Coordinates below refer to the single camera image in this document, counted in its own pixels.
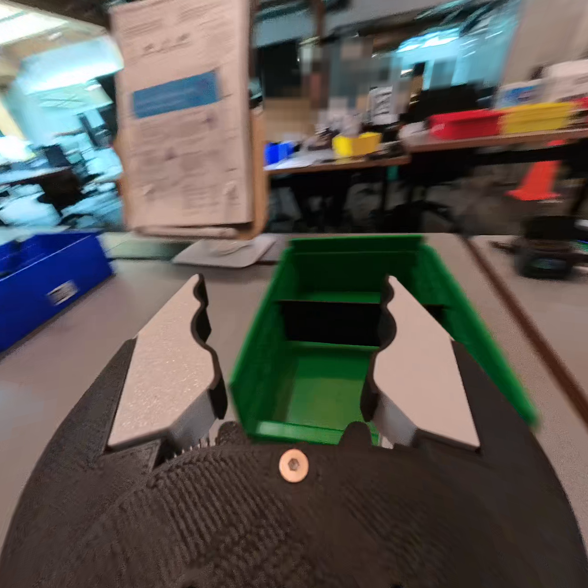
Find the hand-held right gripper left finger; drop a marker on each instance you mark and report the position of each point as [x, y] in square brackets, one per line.
[165, 367]

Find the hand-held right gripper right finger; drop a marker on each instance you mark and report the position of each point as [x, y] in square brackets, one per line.
[422, 367]

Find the green plastic bin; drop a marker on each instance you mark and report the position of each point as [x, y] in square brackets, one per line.
[321, 390]

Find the blue plastic bin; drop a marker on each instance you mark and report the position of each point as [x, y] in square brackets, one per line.
[27, 298]

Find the black bin divider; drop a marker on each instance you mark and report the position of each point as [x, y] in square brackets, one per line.
[330, 321]

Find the black electronic device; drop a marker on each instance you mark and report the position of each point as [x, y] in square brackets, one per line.
[546, 248]

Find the wooden document stand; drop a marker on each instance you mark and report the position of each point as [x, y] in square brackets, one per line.
[260, 174]

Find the printed instruction sheets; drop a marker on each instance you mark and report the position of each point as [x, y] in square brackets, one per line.
[183, 151]

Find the orange traffic cone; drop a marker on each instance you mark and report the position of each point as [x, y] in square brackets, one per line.
[537, 181]

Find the wooden-edged table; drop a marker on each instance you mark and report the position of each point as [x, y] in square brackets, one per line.
[340, 164]
[482, 141]

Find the small yellow bin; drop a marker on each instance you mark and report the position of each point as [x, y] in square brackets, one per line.
[356, 146]

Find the small blue bin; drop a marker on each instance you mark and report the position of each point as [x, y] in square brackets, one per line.
[278, 153]

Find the red plastic bin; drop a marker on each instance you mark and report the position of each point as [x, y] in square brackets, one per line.
[582, 103]
[464, 125]

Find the yellow plastic bin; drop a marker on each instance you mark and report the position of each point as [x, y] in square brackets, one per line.
[537, 118]

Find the blue white container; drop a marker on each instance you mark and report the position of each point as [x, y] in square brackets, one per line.
[518, 95]

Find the white cardboard box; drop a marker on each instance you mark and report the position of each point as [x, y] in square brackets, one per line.
[565, 80]

